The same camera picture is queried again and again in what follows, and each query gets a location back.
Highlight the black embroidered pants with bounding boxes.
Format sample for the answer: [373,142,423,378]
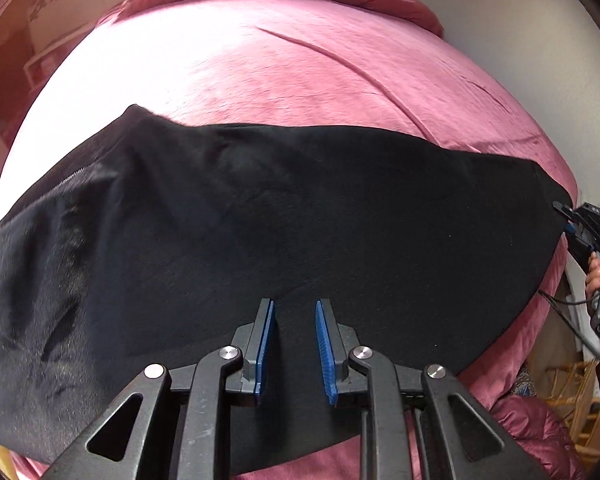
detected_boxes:
[0,104,576,476]

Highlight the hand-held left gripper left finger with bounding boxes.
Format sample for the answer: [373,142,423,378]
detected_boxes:
[40,298,278,480]

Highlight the maroon puffer jacket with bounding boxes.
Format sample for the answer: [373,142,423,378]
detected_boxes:
[489,394,589,480]

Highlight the bed with pink sheet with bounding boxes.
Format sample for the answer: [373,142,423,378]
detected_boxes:
[0,0,581,480]

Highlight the black cable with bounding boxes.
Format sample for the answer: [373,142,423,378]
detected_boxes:
[537,289,600,367]

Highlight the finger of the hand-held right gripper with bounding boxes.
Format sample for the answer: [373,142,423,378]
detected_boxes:
[552,201,579,237]

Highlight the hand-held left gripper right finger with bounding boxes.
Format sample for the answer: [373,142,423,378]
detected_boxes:
[314,298,551,480]

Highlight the white floral panel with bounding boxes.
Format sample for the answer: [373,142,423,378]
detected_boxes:
[27,0,108,53]

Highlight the bamboo chair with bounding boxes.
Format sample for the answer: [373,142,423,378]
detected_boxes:
[544,354,600,462]

